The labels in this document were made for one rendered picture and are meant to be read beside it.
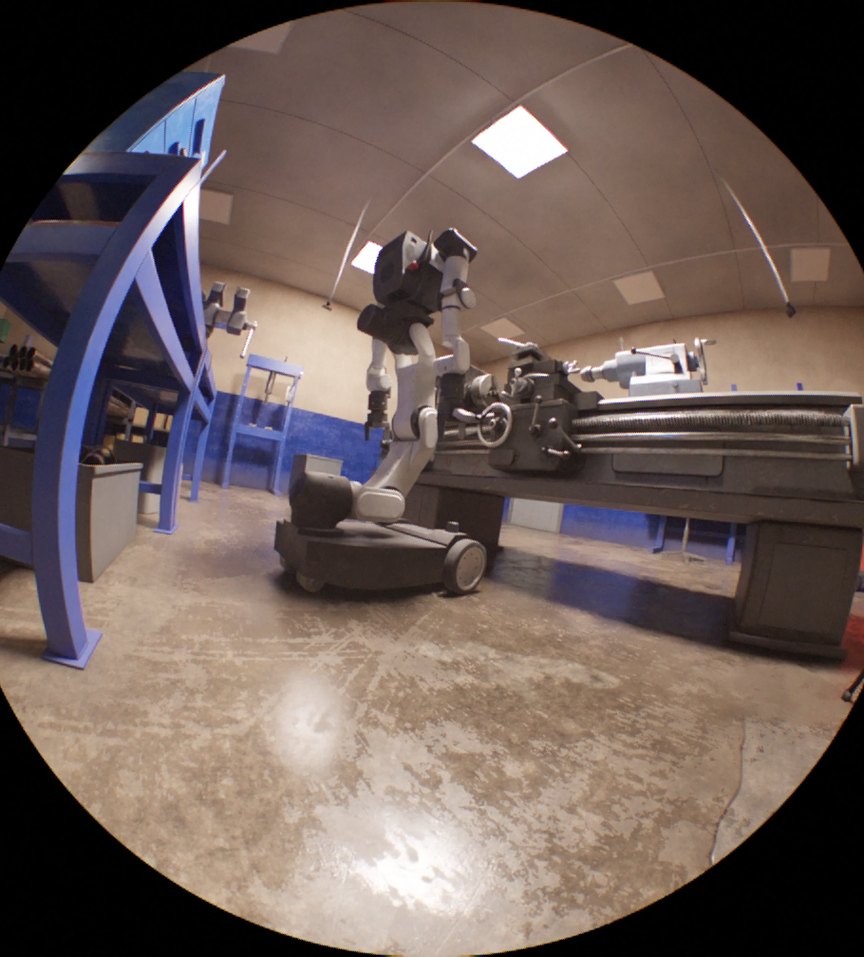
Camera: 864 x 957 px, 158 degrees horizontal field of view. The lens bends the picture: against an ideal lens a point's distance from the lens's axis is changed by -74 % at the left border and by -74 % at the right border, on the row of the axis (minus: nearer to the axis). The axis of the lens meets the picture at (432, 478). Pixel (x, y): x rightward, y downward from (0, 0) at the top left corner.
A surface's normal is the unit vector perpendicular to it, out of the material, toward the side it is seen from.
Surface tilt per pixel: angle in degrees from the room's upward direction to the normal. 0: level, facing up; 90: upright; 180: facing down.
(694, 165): 180
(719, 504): 90
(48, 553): 90
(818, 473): 90
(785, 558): 90
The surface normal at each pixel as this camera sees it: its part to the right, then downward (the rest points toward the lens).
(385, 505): 0.71, 0.07
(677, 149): -0.15, 0.99
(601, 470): -0.80, -0.15
